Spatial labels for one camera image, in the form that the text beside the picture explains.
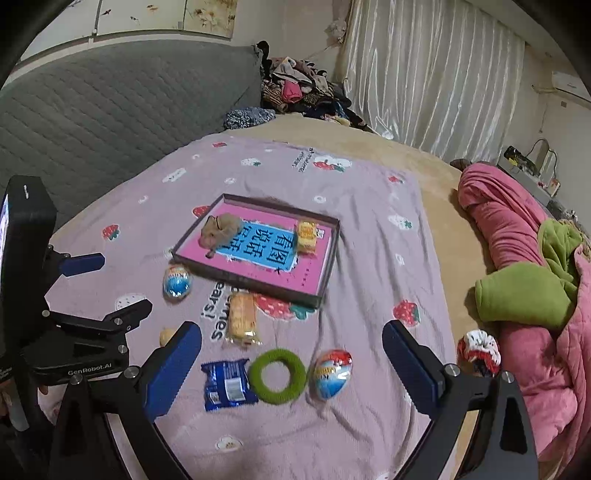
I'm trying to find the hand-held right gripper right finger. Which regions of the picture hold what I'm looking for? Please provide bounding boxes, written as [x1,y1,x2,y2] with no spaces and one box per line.
[382,320,541,480]

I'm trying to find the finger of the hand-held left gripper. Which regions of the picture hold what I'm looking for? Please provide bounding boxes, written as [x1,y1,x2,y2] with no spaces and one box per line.
[34,299,154,352]
[44,244,106,289]

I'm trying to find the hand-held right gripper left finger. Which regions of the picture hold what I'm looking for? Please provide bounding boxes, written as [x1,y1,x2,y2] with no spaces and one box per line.
[48,320,204,480]

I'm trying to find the blue snack packet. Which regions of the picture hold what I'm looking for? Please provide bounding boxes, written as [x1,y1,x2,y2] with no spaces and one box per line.
[201,359,259,412]

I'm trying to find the green fuzzy ring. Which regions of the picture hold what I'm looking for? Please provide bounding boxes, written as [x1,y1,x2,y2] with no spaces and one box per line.
[249,348,308,407]

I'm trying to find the red and blue egg-shaped toy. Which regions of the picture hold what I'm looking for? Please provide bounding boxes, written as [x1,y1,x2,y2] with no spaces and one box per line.
[313,349,354,401]

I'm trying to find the shallow cardboard box pink bottom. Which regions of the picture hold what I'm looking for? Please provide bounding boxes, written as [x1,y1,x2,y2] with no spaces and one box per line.
[172,194,341,309]

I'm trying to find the red white doll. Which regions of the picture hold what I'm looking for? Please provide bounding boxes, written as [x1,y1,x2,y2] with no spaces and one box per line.
[457,330,502,378]

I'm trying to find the long clear bread packet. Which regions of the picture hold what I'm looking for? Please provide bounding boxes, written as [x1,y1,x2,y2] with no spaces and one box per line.
[225,291,263,348]

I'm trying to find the purple strawberry print blanket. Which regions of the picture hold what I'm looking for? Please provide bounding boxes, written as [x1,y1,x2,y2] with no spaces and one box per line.
[37,134,467,480]

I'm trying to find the brown plush toy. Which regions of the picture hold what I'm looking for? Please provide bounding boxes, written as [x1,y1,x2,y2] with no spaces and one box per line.
[199,213,245,258]

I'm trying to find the green blanket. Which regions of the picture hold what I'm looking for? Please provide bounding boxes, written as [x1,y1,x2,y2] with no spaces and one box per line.
[475,218,585,329]

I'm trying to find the grey quilted headboard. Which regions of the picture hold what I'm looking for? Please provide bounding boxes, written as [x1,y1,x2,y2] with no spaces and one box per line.
[0,41,264,232]

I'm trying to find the yellow snack packet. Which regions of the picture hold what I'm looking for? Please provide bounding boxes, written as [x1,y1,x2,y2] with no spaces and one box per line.
[295,220,320,256]

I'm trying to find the pink quilt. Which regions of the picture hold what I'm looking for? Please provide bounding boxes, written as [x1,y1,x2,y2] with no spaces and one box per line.
[458,162,591,462]

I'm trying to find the blue patterned cloth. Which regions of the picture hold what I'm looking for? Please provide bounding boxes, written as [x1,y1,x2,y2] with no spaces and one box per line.
[224,107,277,131]

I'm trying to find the black bag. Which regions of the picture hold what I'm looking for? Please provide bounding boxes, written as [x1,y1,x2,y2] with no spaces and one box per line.
[503,145,539,174]

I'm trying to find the round table mirror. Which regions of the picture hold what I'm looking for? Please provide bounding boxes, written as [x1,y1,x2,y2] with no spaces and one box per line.
[526,138,559,176]

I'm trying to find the pile of clothes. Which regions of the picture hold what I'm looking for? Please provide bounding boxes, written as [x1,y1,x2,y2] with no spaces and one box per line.
[253,41,370,132]

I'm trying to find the white curtain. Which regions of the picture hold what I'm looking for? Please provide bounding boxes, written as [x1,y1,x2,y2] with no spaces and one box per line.
[339,0,527,160]

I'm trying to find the white air conditioner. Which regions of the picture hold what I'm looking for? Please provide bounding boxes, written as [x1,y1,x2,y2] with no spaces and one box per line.
[531,71,591,102]

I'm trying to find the wall painting panels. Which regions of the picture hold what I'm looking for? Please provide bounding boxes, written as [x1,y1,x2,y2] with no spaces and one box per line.
[18,0,236,61]

